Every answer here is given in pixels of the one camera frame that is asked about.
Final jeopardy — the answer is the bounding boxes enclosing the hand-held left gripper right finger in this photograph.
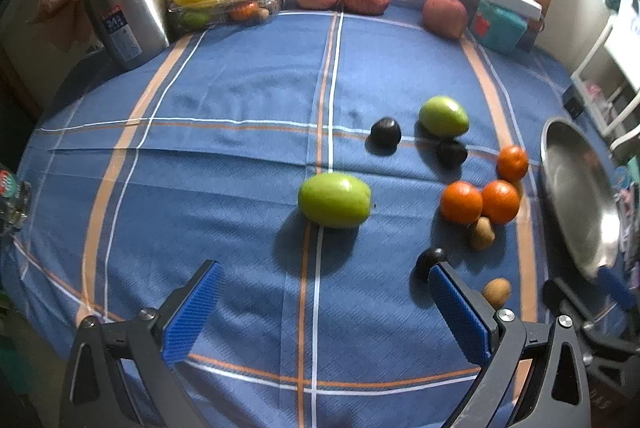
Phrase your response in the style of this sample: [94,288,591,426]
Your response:
[427,262,593,428]

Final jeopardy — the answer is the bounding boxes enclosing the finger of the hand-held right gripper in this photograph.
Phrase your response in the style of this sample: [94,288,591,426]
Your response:
[599,265,639,310]
[542,277,597,335]

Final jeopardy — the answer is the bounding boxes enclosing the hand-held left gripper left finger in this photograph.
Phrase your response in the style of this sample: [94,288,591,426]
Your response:
[59,259,226,428]

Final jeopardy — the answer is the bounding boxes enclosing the dark plum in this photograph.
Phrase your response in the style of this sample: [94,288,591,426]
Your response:
[369,118,402,153]
[416,247,448,283]
[436,140,469,169]

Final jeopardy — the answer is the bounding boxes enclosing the stainless steel bowl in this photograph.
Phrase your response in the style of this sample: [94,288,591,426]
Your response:
[540,117,623,281]

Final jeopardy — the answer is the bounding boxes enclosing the blue plaid tablecloth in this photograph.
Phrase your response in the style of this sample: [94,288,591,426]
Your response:
[0,3,626,428]

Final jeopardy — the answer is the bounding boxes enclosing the black power adapter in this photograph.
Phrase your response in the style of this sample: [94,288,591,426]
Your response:
[562,88,586,119]

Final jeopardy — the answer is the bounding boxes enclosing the packet with red label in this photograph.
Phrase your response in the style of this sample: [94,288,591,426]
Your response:
[0,168,33,234]

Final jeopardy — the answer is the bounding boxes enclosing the white storage rack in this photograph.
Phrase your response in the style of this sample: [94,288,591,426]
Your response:
[570,15,640,164]

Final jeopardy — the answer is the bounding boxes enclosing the teal plastic box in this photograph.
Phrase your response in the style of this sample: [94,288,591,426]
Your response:
[472,0,530,55]

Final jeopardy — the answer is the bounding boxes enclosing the clear plastic fruit tray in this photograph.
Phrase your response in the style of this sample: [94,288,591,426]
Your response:
[167,0,293,31]

